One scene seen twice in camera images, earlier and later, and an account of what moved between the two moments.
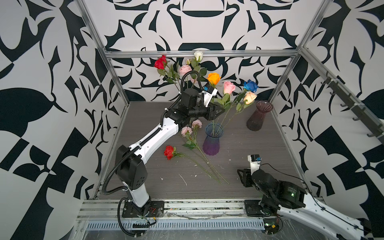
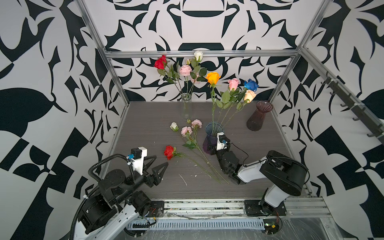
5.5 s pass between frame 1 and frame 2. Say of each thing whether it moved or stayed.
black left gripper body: moved
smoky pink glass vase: stayed
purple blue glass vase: stayed
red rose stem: stayed
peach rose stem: stayed
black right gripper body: moved
